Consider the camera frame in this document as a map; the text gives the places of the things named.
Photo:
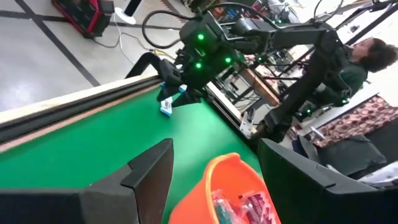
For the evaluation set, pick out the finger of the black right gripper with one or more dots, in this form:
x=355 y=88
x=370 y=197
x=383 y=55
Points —
x=171 y=76
x=191 y=98

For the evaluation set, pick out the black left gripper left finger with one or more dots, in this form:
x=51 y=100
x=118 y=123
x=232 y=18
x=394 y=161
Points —
x=93 y=205

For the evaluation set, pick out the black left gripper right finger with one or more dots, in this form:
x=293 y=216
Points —
x=311 y=199

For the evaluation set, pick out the blue white candy bar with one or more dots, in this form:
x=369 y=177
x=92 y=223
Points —
x=166 y=107

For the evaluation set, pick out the clear candy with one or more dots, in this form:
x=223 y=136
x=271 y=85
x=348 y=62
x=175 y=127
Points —
x=258 y=208
x=224 y=209

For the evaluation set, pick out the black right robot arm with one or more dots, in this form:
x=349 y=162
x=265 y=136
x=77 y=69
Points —
x=295 y=34

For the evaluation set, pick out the dark grey bag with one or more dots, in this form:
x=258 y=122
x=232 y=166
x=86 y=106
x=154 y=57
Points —
x=351 y=155

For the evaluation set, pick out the green table mat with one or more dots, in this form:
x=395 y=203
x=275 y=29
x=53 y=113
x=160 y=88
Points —
x=93 y=140

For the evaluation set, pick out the white round stand base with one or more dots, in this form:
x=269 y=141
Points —
x=125 y=16

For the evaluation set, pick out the upright stand pole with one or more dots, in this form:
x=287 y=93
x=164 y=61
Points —
x=133 y=5

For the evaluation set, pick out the orange plastic bucket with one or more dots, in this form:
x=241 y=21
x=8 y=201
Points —
x=230 y=174

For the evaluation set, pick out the red patterned cloth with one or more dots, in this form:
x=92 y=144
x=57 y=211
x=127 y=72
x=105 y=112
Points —
x=357 y=121

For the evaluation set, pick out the red black tool case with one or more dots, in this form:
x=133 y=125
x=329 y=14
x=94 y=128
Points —
x=84 y=15

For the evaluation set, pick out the person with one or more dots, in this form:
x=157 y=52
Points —
x=373 y=59

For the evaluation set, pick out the metal corner bracket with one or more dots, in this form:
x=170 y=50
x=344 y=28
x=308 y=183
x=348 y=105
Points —
x=247 y=124

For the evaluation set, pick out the black table frame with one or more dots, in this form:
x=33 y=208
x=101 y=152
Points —
x=77 y=102

